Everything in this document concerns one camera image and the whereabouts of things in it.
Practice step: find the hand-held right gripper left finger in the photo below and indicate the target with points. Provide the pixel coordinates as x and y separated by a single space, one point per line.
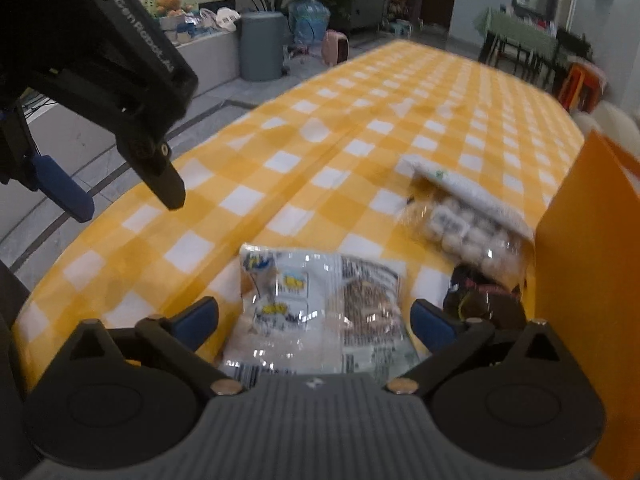
197 317

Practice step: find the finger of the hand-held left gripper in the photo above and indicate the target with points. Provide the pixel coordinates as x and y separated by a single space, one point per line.
162 180
65 190

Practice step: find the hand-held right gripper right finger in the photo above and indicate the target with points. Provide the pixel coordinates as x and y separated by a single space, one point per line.
427 319

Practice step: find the clear white snack packet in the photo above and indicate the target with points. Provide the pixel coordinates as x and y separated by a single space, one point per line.
310 320

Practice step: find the orange cardboard box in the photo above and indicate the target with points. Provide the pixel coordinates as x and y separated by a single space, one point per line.
590 285

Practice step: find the dark snack packet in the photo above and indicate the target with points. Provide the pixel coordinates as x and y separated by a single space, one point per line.
480 300

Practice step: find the teddy bear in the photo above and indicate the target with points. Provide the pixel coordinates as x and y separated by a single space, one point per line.
169 4

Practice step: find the white marshmallow packet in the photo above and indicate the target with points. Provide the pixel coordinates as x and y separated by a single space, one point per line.
465 230

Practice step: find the assorted colourful knick-knacks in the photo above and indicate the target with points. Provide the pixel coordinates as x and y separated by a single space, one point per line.
205 22

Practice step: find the grey planter pot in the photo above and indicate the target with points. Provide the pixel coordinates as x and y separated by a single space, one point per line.
261 45

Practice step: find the yellow checkered tablecloth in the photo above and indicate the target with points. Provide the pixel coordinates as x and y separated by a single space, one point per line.
350 125

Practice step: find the small pink appliance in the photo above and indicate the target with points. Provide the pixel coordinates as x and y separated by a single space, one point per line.
335 47

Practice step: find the blue water jug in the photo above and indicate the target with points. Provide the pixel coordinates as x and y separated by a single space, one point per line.
310 17

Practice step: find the orange plastic stool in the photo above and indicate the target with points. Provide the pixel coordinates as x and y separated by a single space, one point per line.
582 82

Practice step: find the pink plant stand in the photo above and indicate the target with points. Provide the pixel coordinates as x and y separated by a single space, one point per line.
400 0

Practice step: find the dining table with green cloth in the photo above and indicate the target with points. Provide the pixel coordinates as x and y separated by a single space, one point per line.
520 30

